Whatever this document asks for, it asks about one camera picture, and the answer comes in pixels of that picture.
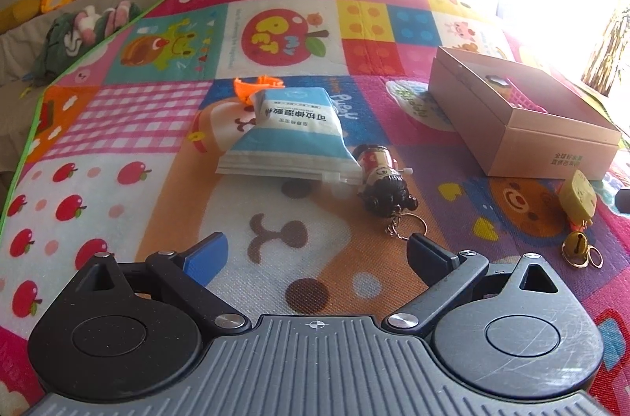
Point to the colourful cartoon play mat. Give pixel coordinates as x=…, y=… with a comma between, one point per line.
x=147, y=135

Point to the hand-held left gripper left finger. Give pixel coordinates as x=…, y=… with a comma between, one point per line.
x=206, y=258

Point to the orange plastic clip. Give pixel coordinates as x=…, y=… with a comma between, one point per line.
x=244, y=90

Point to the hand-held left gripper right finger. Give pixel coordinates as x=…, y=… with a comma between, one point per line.
x=425, y=256

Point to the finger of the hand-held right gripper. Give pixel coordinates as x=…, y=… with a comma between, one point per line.
x=624, y=200

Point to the pink plastic basket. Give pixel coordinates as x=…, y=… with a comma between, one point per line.
x=521, y=98

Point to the pink white plush toy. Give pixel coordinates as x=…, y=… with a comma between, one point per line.
x=91, y=20

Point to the yellow cushion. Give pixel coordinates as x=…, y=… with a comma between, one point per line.
x=17, y=15

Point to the patterned curtain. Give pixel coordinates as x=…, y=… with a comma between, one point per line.
x=610, y=52

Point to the tan cardboard box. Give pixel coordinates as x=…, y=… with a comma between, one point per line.
x=551, y=145

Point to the green pink plush toy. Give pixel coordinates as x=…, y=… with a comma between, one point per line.
x=54, y=37

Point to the blue white plastic packet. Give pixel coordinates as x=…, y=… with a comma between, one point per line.
x=290, y=135

